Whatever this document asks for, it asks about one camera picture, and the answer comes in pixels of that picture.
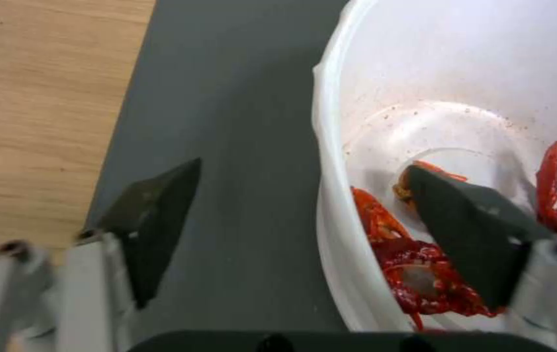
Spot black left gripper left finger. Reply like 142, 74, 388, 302
0, 157, 203, 352

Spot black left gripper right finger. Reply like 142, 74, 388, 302
406, 165, 557, 352

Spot white plastic takeout bowl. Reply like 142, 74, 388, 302
311, 0, 557, 333

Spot dark grey table mat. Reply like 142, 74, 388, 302
80, 0, 357, 332

